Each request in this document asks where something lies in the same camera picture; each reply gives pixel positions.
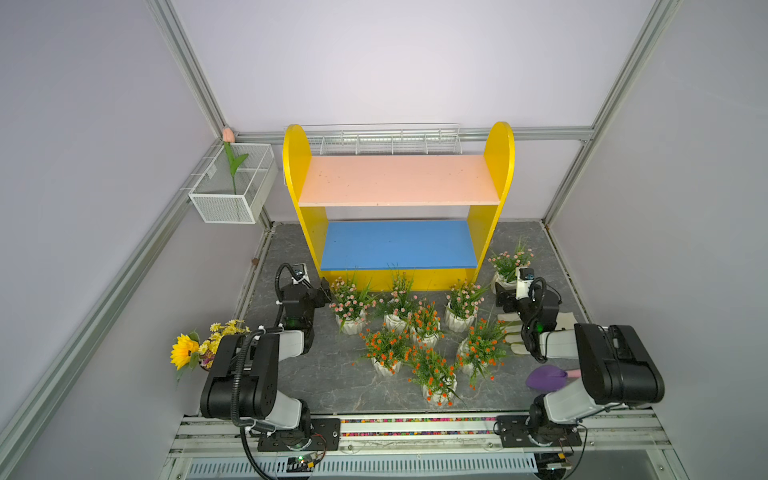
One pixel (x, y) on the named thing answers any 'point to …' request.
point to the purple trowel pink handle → (549, 377)
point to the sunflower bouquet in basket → (188, 351)
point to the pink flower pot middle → (399, 304)
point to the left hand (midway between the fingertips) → (310, 281)
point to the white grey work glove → (557, 344)
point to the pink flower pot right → (462, 305)
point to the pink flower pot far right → (504, 264)
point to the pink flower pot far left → (350, 300)
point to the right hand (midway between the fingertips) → (511, 280)
